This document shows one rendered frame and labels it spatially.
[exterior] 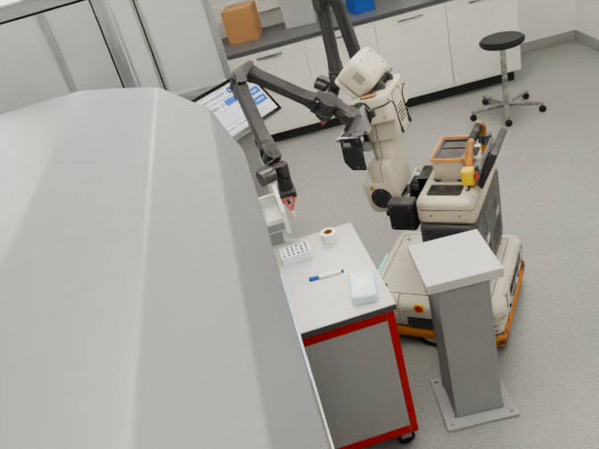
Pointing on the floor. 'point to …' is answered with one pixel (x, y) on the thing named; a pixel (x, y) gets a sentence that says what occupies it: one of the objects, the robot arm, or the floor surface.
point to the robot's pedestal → (463, 329)
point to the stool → (500, 42)
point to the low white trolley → (350, 344)
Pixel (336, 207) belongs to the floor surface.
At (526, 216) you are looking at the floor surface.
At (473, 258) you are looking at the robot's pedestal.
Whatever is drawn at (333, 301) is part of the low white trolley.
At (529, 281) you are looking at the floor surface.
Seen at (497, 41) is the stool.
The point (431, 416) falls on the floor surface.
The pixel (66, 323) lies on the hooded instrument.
